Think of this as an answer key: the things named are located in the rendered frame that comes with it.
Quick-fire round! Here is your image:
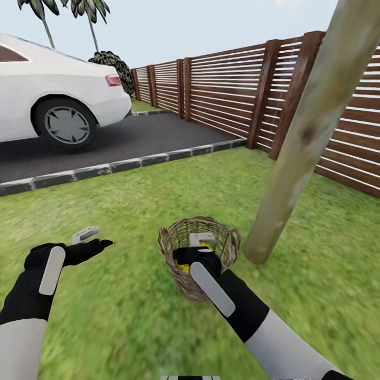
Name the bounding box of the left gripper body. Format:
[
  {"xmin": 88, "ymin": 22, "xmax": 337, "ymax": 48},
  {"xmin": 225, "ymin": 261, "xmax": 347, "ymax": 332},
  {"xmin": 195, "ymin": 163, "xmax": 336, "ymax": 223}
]
[{"xmin": 73, "ymin": 238, "xmax": 103, "ymax": 265}]

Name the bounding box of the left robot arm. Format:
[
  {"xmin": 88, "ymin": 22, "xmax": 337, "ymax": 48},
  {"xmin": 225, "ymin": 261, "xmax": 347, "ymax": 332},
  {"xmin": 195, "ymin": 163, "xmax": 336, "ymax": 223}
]
[{"xmin": 0, "ymin": 225, "xmax": 113, "ymax": 380}]

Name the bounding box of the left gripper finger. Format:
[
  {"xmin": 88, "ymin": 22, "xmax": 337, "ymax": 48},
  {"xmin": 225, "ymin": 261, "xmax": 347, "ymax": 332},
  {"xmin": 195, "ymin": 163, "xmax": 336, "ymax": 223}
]
[{"xmin": 101, "ymin": 239, "xmax": 113, "ymax": 250}]

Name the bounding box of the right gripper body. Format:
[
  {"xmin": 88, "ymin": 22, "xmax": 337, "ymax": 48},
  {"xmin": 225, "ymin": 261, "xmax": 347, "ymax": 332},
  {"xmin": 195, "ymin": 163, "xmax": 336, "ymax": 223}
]
[{"xmin": 176, "ymin": 246, "xmax": 208, "ymax": 265}]

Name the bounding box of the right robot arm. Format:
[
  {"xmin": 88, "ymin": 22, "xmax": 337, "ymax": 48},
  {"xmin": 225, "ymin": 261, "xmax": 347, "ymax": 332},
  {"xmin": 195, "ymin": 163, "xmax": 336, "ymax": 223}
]
[{"xmin": 173, "ymin": 232, "xmax": 351, "ymax": 380}]

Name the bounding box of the wicker basket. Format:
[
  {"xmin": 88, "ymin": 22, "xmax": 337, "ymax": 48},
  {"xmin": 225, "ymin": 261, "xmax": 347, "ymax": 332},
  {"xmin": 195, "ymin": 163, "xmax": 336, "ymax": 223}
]
[{"xmin": 158, "ymin": 216, "xmax": 242, "ymax": 304}]

